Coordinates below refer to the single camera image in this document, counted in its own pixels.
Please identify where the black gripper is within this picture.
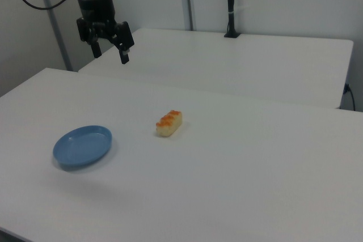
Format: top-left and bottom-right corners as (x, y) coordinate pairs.
(75, 0), (136, 65)

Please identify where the bread with orange topping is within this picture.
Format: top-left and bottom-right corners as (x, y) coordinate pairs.
(155, 109), (183, 138)

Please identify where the blue round plate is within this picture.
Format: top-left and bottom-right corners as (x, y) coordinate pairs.
(52, 125), (113, 168)

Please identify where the white side table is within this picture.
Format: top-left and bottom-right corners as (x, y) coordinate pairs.
(78, 28), (354, 109)

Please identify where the black camera pole with base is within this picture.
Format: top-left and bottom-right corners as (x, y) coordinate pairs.
(223, 0), (241, 39)

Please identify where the black wall power cable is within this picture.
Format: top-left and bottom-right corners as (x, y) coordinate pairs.
(344, 83), (356, 112)

